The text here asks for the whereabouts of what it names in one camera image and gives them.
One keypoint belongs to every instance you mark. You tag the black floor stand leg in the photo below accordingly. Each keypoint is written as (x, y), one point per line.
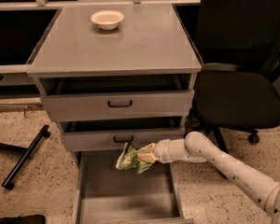
(25, 152)

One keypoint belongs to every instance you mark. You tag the black drawer handle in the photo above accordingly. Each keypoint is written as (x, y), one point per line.
(120, 104)
(123, 139)

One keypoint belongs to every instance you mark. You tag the grey drawer cabinet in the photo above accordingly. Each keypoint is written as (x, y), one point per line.
(149, 41)

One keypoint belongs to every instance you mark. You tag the black middle drawer handle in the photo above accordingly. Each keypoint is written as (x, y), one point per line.
(123, 139)

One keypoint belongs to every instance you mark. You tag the green jalapeno chip bag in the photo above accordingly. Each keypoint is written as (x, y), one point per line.
(128, 159)

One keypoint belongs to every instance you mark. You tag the grey bottom drawer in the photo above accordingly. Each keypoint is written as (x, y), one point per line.
(106, 195)

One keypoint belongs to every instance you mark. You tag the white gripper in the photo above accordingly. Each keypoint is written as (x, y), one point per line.
(161, 151)

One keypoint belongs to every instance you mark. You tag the grey top drawer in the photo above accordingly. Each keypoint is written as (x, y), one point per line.
(85, 98)

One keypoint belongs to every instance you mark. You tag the grey middle drawer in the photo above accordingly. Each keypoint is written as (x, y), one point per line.
(92, 135)

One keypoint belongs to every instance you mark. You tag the black top drawer handle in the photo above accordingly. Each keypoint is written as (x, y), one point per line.
(120, 104)

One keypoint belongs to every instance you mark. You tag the black office chair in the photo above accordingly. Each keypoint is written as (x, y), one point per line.
(238, 44)

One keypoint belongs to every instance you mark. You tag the grey drawer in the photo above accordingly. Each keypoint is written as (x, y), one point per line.
(85, 98)
(92, 135)
(106, 195)

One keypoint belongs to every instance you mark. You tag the white paper bowl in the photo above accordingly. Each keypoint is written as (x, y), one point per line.
(107, 19)

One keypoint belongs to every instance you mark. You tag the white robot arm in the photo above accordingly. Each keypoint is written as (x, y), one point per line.
(263, 190)

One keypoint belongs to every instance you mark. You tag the black object bottom left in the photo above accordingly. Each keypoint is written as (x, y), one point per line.
(37, 219)

